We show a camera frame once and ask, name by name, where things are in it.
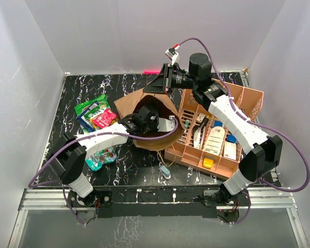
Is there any small blue white stapler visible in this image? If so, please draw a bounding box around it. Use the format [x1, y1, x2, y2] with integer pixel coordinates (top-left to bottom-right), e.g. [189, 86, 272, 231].
[159, 166, 171, 180]

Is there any pink red snack packet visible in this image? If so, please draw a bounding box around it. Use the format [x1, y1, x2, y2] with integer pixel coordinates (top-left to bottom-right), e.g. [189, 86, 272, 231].
[91, 108, 118, 128]

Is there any orange plastic organizer tray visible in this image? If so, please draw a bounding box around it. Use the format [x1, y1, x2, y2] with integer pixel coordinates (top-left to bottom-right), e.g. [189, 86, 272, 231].
[164, 81, 264, 179]

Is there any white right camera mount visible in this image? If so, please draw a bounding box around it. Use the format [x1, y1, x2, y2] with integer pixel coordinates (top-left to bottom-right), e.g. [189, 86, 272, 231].
[165, 44, 180, 66]

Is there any aluminium front rail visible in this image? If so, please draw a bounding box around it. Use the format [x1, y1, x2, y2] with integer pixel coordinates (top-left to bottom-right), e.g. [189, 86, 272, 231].
[9, 187, 307, 247]

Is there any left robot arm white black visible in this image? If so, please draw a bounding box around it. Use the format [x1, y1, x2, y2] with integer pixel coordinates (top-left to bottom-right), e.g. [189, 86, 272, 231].
[49, 105, 159, 207]

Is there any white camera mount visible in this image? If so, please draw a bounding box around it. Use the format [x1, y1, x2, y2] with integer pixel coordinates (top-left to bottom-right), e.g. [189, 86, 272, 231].
[157, 115, 176, 132]
[165, 44, 180, 66]

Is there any white red box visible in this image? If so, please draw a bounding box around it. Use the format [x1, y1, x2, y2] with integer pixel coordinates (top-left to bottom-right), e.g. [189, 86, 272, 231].
[223, 141, 237, 160]

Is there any brown paper bag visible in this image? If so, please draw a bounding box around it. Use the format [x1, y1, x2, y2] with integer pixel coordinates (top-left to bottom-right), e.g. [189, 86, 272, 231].
[114, 89, 184, 151]

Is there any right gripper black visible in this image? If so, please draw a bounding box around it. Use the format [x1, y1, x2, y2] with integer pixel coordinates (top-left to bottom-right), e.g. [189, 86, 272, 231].
[143, 64, 198, 95]

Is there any dark green snack packet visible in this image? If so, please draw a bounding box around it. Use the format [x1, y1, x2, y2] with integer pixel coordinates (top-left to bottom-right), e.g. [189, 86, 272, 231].
[81, 101, 118, 132]

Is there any teal snack packet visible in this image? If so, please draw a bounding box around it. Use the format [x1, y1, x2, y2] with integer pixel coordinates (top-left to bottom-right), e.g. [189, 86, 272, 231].
[85, 146, 117, 171]

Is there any white green tube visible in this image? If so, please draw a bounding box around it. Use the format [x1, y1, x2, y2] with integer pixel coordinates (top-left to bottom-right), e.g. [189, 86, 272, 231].
[184, 120, 190, 129]

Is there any blue square box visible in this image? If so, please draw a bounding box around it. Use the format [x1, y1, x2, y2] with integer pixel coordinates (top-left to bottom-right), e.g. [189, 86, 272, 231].
[226, 134, 237, 143]

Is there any black marker pen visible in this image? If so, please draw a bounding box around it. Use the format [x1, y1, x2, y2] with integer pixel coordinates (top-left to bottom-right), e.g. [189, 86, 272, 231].
[199, 116, 209, 130]

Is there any yellow block in tray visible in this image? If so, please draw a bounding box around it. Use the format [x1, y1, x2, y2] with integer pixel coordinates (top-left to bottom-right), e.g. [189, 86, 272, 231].
[203, 157, 214, 169]

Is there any blue chips bag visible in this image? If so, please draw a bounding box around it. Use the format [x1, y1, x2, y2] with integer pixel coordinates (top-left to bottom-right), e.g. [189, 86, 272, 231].
[77, 101, 99, 132]

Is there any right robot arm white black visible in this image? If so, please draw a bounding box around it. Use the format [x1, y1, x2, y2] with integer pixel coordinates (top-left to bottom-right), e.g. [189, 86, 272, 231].
[143, 53, 283, 205]

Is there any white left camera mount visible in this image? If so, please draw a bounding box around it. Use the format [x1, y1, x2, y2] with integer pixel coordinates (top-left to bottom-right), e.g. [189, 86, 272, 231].
[157, 115, 176, 132]

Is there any green cassava chips bag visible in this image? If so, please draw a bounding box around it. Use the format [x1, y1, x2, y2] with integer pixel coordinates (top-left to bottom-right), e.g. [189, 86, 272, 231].
[74, 95, 110, 116]

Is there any white label card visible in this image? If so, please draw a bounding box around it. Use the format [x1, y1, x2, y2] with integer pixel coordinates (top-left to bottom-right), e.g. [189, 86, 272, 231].
[204, 127, 225, 156]

